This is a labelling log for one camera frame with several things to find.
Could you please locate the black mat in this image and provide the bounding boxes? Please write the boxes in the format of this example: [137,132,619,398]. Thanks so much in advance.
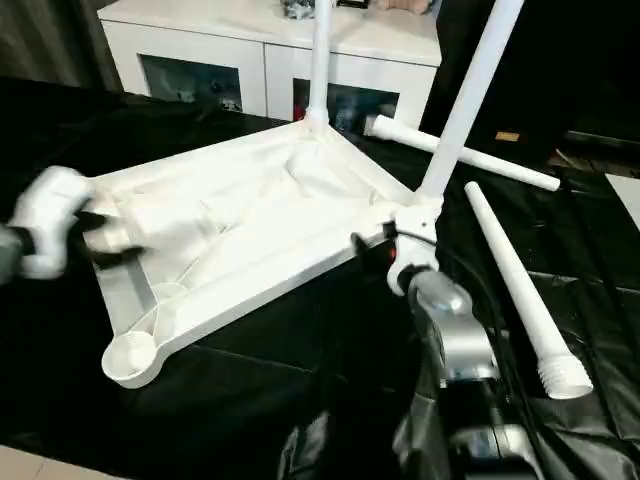
[0,75,640,480]

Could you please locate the white sideboard with glass doors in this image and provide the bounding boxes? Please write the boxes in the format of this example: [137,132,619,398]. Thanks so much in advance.
[98,0,443,133]

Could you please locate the grey curtain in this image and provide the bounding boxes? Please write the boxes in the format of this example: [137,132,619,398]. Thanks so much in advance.
[0,0,119,89]

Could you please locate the white plastic table top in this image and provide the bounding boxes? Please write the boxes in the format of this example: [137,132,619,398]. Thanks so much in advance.
[72,117,443,390]

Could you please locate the shiny silver ornament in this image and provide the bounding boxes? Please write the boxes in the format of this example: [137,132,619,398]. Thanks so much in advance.
[282,0,317,21]

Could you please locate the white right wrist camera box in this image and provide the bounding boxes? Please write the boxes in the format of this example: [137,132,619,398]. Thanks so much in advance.
[384,203,443,299]

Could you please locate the black cabinet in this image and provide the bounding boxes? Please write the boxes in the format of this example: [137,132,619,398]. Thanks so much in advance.
[425,0,640,166]

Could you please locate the white plastic table leg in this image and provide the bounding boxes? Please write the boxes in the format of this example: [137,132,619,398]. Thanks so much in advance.
[304,0,337,133]
[463,180,595,402]
[412,0,527,219]
[363,113,563,193]

